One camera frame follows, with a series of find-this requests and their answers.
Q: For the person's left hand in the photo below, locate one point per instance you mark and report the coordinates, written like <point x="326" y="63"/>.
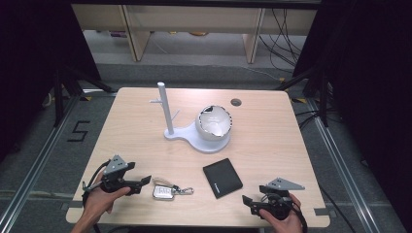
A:
<point x="98" y="202"/>

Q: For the white stand with pole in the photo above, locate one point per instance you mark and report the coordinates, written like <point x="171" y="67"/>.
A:
<point x="165" y="106"/>

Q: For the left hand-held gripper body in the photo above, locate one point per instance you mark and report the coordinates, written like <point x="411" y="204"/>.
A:
<point x="114" y="165"/>

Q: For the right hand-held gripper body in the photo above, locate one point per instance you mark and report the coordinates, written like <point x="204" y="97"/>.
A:
<point x="278" y="200"/>

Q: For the black curtain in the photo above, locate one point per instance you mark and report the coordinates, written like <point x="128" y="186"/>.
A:
<point x="35" y="64"/>
<point x="372" y="81"/>

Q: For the black metal stand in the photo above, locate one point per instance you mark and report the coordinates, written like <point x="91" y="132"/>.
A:
<point x="64" y="87"/>
<point x="319" y="87"/>

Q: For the black wallet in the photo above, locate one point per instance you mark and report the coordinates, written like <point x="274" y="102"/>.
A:
<point x="223" y="178"/>

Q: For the orange object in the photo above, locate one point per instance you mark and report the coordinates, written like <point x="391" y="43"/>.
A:
<point x="198" y="33"/>

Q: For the silver car key with keyring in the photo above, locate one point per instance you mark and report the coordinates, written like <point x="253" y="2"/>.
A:
<point x="163" y="192"/>

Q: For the round table grommet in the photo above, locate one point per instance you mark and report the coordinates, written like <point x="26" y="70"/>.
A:
<point x="236" y="102"/>

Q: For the light wooden shelf unit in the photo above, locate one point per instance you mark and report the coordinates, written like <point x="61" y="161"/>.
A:
<point x="194" y="19"/>

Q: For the person's right hand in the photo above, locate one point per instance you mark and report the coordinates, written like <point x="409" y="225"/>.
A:
<point x="288" y="225"/>

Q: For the aluminium frame rail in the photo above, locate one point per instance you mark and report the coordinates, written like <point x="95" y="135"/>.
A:
<point x="35" y="165"/>
<point x="343" y="165"/>

